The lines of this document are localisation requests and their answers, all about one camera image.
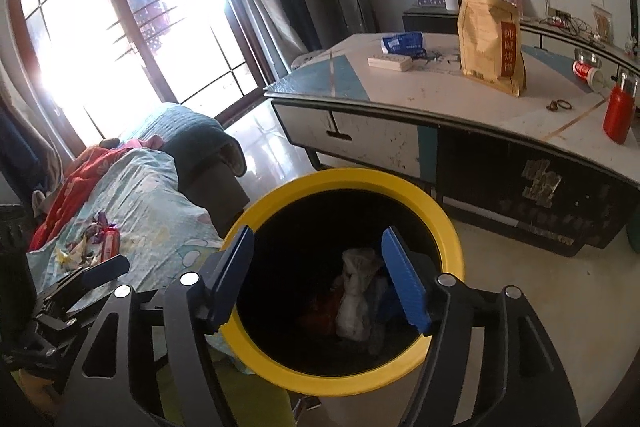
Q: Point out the white plastic bag bundle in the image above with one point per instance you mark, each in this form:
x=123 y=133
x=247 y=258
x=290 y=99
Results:
x=355 y=297

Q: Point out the teal quilted bed cover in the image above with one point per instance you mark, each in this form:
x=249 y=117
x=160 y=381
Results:
x=185 y=127

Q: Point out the yellow rimmed black trash can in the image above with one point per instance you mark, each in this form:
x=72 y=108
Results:
x=350 y=179

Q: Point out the tan paper bag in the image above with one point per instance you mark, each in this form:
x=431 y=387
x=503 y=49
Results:
x=490 y=47

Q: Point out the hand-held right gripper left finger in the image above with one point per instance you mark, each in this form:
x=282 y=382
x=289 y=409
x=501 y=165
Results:
x=235 y=277

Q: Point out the cartoon cat printed bedsheet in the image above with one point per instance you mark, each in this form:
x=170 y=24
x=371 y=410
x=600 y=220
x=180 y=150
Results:
x=150 y=207

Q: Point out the yellow-green cloth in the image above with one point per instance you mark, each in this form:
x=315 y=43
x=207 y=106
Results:
x=260 y=397

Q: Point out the white power strip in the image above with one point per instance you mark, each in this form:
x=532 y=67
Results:
x=390 y=62

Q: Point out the red white lying bottle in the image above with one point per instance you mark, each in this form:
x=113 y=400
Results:
x=590 y=74

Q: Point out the pink cloth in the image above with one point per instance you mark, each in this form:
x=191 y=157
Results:
x=145 y=143

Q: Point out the blue plastic bag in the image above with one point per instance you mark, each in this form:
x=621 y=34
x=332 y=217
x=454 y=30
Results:
x=385 y=302

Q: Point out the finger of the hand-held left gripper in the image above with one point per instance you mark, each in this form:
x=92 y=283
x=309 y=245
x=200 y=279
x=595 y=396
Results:
x=100 y=269

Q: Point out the white blue coffee table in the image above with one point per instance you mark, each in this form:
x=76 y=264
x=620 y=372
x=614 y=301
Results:
x=400 y=97

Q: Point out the black white television cabinet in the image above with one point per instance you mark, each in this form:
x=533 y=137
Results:
x=430 y=19

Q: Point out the lilac plastic bag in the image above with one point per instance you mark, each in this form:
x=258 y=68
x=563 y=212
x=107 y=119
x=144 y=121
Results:
x=98 y=223

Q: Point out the white orange printed plastic bag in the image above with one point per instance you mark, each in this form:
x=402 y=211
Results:
x=75 y=253

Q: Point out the blue tissue packet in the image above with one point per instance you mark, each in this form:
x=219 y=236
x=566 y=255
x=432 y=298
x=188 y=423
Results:
x=402 y=44

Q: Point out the small glass jar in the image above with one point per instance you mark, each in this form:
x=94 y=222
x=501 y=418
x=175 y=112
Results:
x=587 y=56

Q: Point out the brown framed glass door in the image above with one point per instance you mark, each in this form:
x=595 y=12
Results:
x=129 y=7

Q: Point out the tan pack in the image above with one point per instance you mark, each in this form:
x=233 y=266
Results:
x=602 y=24

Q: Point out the red plastic bag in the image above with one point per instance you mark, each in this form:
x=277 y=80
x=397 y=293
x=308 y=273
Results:
x=320 y=312

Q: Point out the red floral blanket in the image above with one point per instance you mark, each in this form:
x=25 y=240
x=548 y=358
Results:
x=75 y=187

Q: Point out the dark bed base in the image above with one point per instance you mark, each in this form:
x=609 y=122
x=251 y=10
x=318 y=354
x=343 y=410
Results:
x=220 y=197

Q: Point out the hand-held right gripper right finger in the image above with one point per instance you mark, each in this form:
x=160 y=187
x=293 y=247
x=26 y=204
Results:
x=405 y=277

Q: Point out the red cylinder object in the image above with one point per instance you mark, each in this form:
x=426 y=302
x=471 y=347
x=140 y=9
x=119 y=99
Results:
x=111 y=243

